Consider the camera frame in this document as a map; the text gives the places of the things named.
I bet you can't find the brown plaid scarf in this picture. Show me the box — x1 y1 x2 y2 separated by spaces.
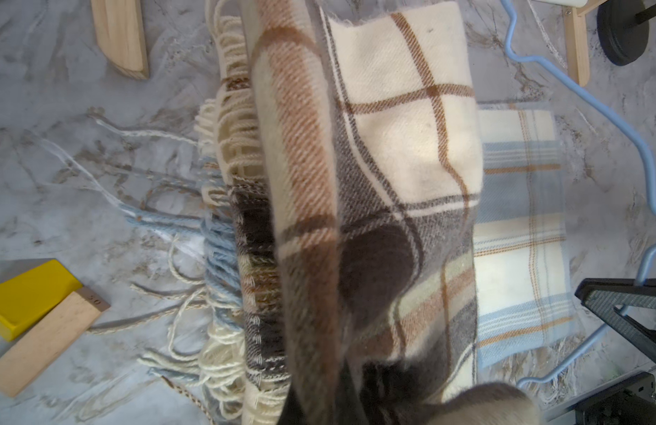
85 0 542 425

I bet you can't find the wooden clothes rack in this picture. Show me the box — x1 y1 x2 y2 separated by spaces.
91 0 603 87

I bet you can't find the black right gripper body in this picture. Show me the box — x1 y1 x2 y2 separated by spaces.
574 372 656 425

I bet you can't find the wooden block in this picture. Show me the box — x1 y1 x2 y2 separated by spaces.
0 287 110 398

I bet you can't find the black microphone on stand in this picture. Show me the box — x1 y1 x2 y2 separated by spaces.
596 0 656 67

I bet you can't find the yellow block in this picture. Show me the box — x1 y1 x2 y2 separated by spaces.
0 259 83 342

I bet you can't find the light blue wire hanger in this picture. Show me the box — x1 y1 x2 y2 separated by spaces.
497 0 656 391

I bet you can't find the blue plaid scarf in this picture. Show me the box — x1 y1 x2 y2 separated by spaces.
114 100 584 394

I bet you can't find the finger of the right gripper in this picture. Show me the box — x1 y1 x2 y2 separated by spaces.
575 278 656 364

